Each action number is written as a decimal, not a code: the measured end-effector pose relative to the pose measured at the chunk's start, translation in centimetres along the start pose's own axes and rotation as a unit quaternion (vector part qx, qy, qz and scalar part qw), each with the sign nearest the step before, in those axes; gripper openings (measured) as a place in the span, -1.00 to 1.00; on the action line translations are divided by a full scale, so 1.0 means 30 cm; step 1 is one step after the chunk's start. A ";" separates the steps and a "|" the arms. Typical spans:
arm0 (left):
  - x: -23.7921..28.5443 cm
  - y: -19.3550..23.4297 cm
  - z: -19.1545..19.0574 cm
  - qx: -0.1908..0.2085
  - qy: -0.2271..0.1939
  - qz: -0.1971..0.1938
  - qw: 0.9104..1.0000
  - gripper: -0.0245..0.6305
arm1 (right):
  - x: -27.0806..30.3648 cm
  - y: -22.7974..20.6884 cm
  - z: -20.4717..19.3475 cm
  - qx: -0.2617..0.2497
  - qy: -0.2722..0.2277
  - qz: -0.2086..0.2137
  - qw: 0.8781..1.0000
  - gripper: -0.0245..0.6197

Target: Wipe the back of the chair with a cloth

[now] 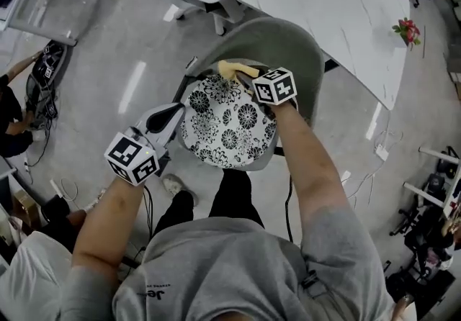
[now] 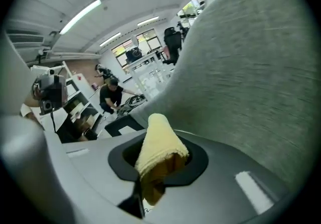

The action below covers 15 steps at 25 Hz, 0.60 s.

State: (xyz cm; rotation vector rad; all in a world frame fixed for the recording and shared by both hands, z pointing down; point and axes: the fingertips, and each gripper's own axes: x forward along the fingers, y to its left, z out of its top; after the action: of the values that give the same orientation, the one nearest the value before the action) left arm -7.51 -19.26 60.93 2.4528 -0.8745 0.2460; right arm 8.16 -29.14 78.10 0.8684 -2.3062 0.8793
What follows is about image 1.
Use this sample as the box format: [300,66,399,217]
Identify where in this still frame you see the white metal desk frame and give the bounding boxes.
[402,146,461,220]

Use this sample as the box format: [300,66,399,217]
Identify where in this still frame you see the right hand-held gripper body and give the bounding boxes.
[251,67,297,119]

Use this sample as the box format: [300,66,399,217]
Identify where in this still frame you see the person's right forearm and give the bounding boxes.
[268,101,352,238]

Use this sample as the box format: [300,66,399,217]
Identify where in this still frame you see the black round bin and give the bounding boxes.
[40,194,73,227]

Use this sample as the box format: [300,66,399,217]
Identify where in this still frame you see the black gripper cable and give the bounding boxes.
[143,185,155,238]
[284,173,295,243]

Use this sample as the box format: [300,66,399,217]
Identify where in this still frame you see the person's right leg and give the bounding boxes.
[208,168,266,229]

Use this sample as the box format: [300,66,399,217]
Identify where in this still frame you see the person's left leg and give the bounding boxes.
[153,189,197,238]

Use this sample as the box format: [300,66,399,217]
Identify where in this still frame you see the person's leg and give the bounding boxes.
[208,168,266,229]
[153,189,197,238]

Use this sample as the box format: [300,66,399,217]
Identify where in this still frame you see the person's left forearm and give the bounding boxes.
[71,177,147,273]

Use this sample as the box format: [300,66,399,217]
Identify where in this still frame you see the white marble table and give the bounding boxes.
[234,0,411,112]

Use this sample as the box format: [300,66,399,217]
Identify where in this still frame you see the grey chair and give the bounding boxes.
[171,17,326,173]

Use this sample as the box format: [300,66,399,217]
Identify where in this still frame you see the person's left white shoe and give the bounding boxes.
[161,173,199,205]

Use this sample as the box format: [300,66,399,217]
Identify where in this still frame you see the white shelving unit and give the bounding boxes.
[0,164,22,266]

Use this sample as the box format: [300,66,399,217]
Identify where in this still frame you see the person's grey T-shirt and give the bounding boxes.
[59,204,397,321]

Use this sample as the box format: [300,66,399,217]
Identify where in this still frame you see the black and white floral cushion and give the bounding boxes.
[179,73,278,169]

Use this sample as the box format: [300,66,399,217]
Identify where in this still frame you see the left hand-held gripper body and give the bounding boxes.
[104,126,171,186]

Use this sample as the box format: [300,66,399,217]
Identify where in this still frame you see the grey hard-shell equipment backpack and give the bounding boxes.
[24,40,69,132]

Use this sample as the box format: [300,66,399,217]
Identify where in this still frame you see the brown cardboard box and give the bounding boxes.
[12,189,40,230]

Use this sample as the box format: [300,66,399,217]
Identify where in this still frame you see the potted red flowers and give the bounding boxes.
[391,17,421,48]

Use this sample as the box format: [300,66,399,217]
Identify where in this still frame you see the black shirt clip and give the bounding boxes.
[300,271,320,290]

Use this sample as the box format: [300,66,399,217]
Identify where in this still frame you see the yellow cleaning cloth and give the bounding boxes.
[217,59,261,81]

